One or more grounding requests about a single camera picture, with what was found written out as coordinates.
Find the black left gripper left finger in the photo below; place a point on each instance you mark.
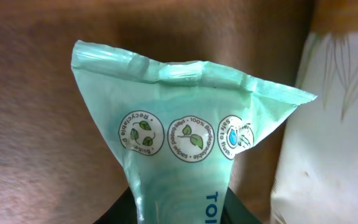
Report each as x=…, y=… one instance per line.
x=122, y=211

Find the white bamboo conditioner tube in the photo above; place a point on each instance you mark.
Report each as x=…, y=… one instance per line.
x=317, y=175

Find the teal wipes packet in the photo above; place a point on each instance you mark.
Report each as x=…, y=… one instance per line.
x=176, y=127

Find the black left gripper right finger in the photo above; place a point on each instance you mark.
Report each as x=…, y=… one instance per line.
x=234, y=212

